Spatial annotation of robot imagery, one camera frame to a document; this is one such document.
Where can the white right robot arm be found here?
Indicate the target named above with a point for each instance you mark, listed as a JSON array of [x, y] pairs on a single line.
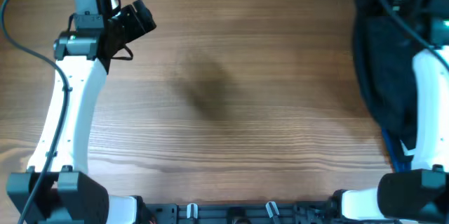
[[420, 194]]

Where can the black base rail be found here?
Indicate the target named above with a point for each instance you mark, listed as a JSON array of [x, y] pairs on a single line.
[[267, 213]]

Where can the blue garment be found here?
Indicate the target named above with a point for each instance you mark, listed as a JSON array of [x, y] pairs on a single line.
[[399, 161]]

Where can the black shorts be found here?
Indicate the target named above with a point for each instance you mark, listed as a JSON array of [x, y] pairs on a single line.
[[383, 54]]

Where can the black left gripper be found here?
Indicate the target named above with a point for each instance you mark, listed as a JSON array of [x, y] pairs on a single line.
[[131, 20]]

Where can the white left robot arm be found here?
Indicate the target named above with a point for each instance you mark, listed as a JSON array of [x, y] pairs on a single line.
[[56, 187]]

